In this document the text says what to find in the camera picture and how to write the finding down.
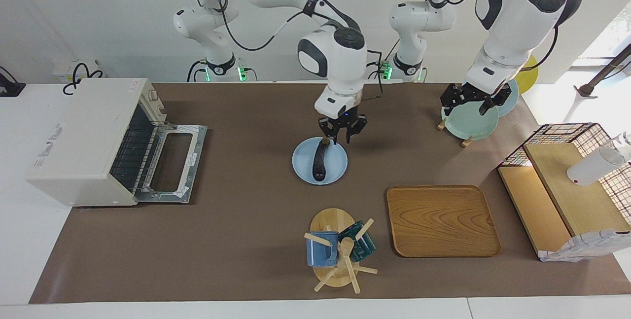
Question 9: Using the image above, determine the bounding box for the pale green plate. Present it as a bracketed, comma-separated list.
[441, 101, 499, 141]

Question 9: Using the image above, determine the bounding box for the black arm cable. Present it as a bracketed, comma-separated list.
[417, 0, 598, 71]
[193, 0, 385, 100]

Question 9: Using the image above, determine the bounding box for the black wire basket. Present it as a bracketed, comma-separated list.
[497, 122, 631, 221]

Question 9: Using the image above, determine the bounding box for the brown table mat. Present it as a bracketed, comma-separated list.
[29, 82, 631, 305]

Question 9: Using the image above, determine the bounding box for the yellow plate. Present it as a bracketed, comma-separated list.
[515, 54, 539, 95]

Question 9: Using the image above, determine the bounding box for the dark green mug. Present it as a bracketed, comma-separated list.
[338, 220, 377, 262]

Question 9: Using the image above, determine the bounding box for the wooden mug tree stand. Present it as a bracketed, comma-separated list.
[304, 208, 379, 294]

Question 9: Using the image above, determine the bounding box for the black power strip cable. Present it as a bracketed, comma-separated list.
[63, 63, 105, 96]

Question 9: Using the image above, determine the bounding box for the black clamp device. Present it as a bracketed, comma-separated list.
[0, 66, 26, 98]

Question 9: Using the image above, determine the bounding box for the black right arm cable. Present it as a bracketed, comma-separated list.
[193, 0, 385, 100]

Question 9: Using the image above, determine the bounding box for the glass toaster oven door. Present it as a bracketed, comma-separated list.
[133, 123, 208, 205]

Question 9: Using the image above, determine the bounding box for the beige toaster oven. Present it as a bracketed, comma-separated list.
[26, 78, 168, 208]

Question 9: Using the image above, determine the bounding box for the wooden plate rack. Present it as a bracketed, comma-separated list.
[437, 117, 474, 148]

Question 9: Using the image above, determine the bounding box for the white power strip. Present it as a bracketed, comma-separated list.
[53, 59, 105, 84]

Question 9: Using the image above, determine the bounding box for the light blue round plate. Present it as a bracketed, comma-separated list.
[292, 137, 349, 185]

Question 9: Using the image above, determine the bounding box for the wooden shelf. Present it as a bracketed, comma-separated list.
[497, 142, 631, 260]

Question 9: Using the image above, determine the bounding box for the white patterned cloth liner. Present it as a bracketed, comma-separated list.
[539, 229, 631, 263]

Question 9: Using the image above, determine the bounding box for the blue mug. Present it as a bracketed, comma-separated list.
[306, 231, 341, 267]

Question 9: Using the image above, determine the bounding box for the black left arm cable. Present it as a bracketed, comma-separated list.
[417, 0, 598, 71]

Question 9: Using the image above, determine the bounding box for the dark metal pole stand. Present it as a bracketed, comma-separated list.
[574, 43, 631, 98]

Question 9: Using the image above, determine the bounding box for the dark purple eggplant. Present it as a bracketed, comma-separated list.
[312, 137, 332, 183]

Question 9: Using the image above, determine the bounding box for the white cylindrical bottle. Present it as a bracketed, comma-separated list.
[566, 132, 631, 187]

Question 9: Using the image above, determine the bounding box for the brown wooden tray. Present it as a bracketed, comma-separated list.
[386, 185, 502, 258]

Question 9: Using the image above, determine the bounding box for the pale blue racked plate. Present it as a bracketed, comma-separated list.
[495, 78, 520, 117]

